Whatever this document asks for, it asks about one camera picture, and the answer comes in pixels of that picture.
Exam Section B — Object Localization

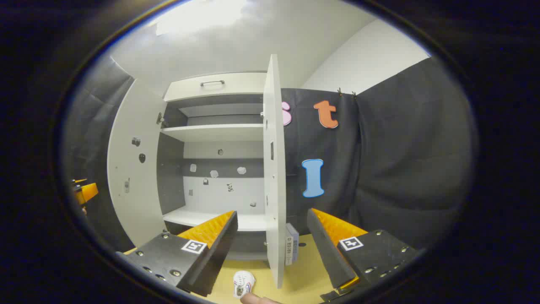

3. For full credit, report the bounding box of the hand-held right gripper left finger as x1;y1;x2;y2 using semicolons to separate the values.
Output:
116;210;239;297

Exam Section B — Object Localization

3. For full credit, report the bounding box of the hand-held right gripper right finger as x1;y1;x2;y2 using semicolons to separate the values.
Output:
307;208;418;296

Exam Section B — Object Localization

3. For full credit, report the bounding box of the white canvas shoe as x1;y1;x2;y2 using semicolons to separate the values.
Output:
233;270;257;299

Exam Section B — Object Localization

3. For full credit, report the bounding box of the white shoe cabinet door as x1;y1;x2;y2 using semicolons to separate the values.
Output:
107;78;186;247
262;54;287;290

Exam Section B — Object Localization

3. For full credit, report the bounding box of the white shoe cabinet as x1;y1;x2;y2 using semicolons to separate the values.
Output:
157;72;270;260

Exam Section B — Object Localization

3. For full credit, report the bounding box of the white cabinet drawer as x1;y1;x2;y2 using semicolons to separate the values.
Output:
164;72;267;102

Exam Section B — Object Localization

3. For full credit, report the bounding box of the small white and blue box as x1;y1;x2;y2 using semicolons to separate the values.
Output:
285;223;300;266

